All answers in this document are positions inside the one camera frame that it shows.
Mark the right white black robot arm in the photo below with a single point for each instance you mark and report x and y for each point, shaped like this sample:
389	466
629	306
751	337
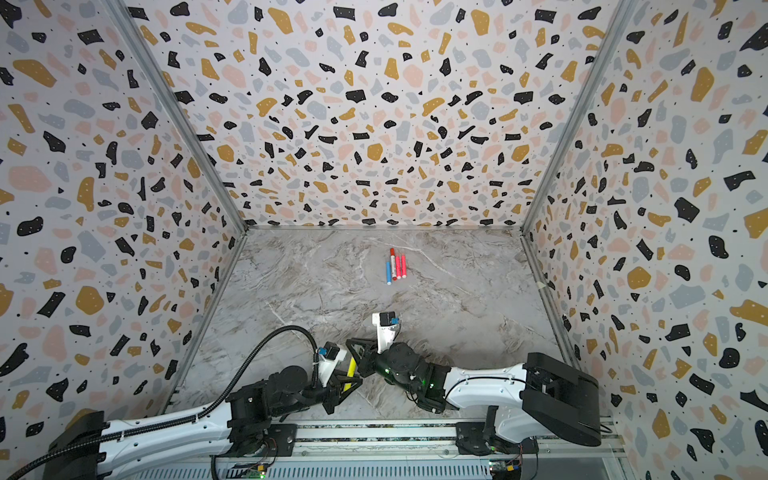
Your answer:
541	396

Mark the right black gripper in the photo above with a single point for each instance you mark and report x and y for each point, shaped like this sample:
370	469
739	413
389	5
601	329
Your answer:
380	359

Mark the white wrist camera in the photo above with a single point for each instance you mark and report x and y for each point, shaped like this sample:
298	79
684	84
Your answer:
387	329
330	356

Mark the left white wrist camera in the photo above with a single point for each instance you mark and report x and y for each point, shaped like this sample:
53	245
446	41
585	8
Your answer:
330	356

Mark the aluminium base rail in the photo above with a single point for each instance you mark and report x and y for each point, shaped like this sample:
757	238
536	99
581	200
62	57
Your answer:
402	449

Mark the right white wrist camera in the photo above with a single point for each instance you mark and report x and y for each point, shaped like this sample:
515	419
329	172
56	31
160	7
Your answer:
387	329

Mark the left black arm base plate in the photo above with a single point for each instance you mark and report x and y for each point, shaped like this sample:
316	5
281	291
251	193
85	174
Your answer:
274	441

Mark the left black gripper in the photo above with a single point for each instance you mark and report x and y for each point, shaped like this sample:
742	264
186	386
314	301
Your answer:
330	380

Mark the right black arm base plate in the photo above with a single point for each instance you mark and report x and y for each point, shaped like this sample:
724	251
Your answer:
480	438

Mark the yellow highlighter pen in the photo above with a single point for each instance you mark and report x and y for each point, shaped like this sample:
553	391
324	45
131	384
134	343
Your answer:
351	371

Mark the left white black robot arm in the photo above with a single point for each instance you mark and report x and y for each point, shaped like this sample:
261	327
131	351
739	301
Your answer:
93	448

